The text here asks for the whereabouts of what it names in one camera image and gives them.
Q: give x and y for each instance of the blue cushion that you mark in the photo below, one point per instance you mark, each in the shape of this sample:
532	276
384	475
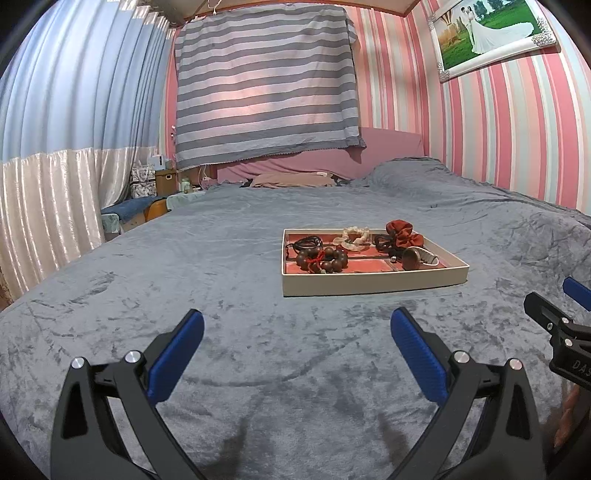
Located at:
124	210

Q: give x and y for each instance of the red scrunchie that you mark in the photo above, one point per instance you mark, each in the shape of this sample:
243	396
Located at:
406	235

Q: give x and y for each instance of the beige tray with red lining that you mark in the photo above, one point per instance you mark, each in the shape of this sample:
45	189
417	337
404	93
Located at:
369	281

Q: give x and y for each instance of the person's right hand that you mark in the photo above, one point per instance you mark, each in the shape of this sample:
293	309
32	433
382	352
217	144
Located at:
570	415

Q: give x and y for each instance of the green bottle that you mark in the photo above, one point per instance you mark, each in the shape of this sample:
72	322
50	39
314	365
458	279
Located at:
186	185

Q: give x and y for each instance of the grey striped hanging cloth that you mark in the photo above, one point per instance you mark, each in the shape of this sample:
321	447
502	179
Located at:
263	92

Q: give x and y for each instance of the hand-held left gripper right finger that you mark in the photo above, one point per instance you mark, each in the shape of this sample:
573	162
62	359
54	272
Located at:
420	357

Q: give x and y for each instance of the blue and cream curtain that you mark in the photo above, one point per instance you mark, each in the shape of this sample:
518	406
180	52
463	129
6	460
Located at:
60	115

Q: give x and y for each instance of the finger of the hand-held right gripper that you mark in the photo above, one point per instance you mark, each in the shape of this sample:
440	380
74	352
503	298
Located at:
542	310
579	291

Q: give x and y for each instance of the floral storage bag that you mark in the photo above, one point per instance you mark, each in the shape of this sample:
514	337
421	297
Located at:
142	182

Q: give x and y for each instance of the black scrunchie with white flower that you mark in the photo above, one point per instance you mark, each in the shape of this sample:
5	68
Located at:
382	242

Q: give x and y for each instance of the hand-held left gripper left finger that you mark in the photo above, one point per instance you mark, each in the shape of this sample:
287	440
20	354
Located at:
178	355

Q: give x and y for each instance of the cream scrunchie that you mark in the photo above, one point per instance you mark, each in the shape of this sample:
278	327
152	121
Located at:
344	241

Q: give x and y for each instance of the framed wedding photo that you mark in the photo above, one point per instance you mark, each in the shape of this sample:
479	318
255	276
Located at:
489	32

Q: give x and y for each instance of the cardboard box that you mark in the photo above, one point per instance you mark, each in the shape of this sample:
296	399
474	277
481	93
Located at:
166	181

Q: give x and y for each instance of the pink pillow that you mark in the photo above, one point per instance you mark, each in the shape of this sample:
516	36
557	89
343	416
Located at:
291	180

